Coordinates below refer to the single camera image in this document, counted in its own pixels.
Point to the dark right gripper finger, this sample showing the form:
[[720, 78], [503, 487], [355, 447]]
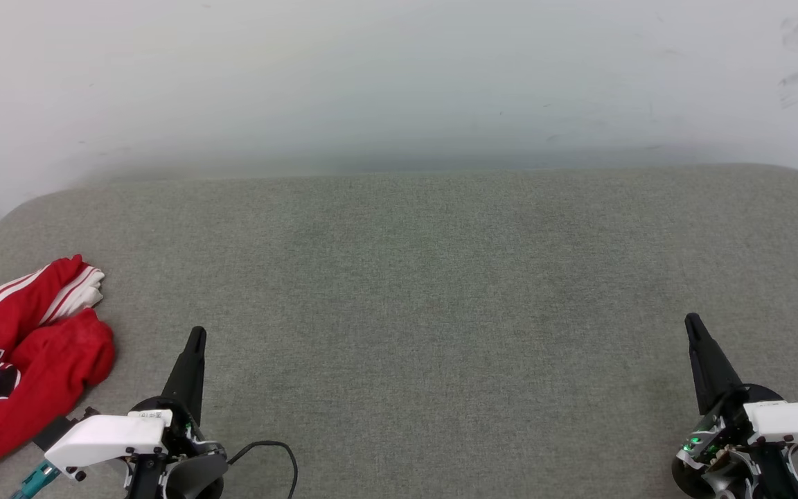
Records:
[[709, 374]]

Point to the red white basketball jersey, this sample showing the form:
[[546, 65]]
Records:
[[39, 367]]

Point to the grey fabric sofa cushion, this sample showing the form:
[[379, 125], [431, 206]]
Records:
[[399, 312]]

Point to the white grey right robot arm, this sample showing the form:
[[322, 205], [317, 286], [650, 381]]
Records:
[[773, 478]]

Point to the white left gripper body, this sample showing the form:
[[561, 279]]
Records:
[[108, 436]]

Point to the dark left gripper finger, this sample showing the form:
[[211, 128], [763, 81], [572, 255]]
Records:
[[191, 374]]

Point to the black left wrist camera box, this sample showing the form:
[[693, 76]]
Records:
[[52, 433]]

